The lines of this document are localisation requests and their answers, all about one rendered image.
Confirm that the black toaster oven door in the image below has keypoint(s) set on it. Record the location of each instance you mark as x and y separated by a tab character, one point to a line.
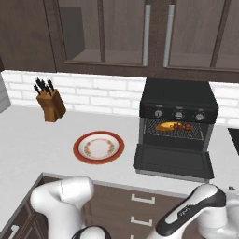
174	160

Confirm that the dark brown plain cupboard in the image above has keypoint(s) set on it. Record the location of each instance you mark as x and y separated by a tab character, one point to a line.
25	34

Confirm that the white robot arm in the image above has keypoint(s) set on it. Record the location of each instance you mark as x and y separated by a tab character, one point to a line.
62	199

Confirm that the brown wooden knife block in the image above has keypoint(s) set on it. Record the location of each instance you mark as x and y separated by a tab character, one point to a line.
52	107

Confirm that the red brown kebab skewer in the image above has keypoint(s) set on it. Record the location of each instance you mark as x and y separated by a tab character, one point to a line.
183	127

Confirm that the black hob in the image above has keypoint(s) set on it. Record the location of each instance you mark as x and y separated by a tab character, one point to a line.
235	137

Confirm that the metal toaster oven rack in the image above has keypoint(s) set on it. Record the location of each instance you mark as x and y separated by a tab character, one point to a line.
155	133

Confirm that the dark brown drawer front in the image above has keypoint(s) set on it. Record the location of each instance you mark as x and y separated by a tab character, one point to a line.
115	196
115	222

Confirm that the dark brown glass cupboard door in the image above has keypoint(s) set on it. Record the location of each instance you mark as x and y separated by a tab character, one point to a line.
93	31
199	34

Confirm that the dark brown base cupboard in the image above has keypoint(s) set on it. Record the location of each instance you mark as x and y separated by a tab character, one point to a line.
21	214

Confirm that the grey appliance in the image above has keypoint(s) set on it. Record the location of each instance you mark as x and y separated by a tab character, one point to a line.
3	93

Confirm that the golden baguette bread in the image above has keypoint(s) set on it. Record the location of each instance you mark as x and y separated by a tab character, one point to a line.
164	126

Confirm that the red rimmed white plate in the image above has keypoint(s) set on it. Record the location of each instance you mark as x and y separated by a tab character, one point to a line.
98	147

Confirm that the black toaster oven knob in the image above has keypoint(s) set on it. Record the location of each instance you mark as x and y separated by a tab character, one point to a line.
199	116
178	115
158	113

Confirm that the black toaster oven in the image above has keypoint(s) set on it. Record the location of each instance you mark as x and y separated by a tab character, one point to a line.
179	93

